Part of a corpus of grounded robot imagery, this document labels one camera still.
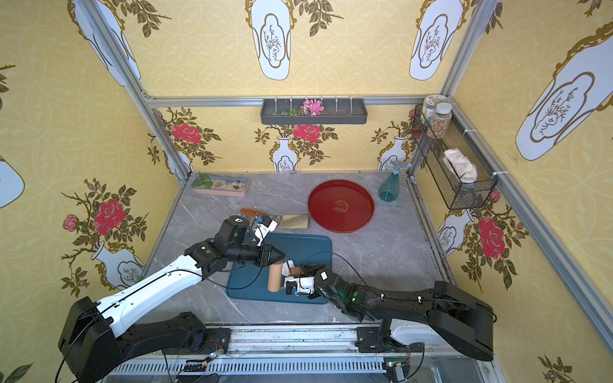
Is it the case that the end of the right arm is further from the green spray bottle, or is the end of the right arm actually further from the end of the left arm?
the green spray bottle

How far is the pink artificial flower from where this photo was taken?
2.93ft

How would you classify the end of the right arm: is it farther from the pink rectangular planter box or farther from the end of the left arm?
the pink rectangular planter box
